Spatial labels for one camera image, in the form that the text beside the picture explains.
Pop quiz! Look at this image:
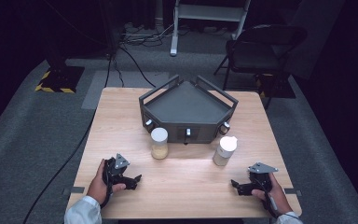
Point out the person's left hand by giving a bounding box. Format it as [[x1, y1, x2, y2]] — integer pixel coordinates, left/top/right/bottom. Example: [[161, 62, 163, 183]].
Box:
[[87, 159, 127, 205]]

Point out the power strip with cables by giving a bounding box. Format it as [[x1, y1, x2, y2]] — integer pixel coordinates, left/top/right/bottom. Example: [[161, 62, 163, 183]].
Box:
[[122, 21, 175, 48]]

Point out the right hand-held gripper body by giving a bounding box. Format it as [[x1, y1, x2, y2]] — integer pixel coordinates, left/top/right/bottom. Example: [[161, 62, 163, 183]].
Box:
[[247, 161, 279, 194]]

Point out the long black floor cable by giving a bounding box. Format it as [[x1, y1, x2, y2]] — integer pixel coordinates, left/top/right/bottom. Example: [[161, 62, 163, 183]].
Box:
[[21, 54, 115, 224]]

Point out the grey tape strip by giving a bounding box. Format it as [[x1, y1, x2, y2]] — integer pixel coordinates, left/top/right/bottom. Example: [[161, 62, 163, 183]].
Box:
[[62, 186, 86, 196], [283, 188, 303, 197]]

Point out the white metal stand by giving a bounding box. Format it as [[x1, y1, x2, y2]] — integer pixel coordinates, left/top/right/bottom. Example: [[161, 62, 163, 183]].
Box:
[[170, 0, 252, 57]]

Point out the black base with hazard tape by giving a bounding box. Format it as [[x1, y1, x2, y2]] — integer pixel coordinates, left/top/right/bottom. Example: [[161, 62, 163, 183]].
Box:
[[255, 73, 296, 99], [34, 64, 86, 93]]

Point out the dark grey corner shelf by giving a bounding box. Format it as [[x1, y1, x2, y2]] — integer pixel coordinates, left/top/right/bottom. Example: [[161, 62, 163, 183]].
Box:
[[138, 74, 240, 146]]

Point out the person's right hand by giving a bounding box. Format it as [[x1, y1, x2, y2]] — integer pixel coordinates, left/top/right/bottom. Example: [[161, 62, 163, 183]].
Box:
[[251, 173, 294, 216]]

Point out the black folding chair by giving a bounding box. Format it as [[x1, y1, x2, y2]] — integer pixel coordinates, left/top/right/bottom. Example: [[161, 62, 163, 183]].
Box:
[[213, 23, 308, 110]]

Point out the curved black floor cable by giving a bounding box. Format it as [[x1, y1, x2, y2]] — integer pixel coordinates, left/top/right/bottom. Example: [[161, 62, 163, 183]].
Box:
[[117, 46, 157, 89]]

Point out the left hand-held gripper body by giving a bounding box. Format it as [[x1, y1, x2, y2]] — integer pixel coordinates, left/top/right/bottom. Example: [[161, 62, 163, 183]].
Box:
[[102, 152, 131, 189]]

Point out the white-lid jar with yellow contents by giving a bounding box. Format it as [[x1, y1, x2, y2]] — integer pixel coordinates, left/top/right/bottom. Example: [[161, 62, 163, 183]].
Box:
[[150, 127, 170, 161]]

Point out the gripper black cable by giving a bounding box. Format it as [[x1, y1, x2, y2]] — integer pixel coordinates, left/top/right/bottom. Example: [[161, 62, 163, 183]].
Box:
[[100, 160, 113, 209], [258, 181, 285, 219]]

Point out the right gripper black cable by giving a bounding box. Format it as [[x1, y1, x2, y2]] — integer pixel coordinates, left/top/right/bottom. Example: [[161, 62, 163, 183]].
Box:
[[258, 181, 285, 219]]

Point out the white-lid jar with pale contents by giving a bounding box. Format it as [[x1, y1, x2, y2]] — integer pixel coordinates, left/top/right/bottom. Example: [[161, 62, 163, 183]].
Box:
[[213, 135, 239, 167]]

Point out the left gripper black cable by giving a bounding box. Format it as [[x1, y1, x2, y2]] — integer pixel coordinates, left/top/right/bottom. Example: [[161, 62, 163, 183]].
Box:
[[100, 160, 113, 209]]

